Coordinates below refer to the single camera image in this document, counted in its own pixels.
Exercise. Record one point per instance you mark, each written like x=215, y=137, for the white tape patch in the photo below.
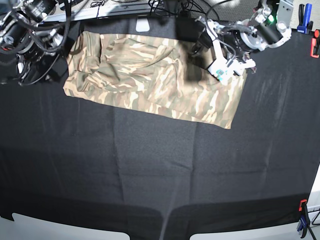
x=142, y=25

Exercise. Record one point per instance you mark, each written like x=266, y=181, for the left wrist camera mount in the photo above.
x=227, y=62

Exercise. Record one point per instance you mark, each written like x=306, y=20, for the blue clamp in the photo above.
x=304, y=220
x=304, y=15

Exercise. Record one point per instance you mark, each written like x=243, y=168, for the blue clamp right rear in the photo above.
x=304, y=15

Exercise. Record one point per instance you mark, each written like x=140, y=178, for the red clamp right rear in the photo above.
x=315, y=45

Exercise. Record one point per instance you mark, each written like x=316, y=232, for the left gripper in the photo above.
x=202, y=44

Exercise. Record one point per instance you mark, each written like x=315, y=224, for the aluminium rail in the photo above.
x=111, y=10

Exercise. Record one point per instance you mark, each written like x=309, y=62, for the blue clamp right front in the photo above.
x=304, y=220

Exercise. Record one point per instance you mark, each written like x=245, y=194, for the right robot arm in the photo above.
x=35, y=33

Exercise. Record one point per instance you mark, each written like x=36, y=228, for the camouflage t-shirt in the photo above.
x=153, y=75

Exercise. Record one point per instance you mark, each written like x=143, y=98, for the black table cloth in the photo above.
x=80, y=163

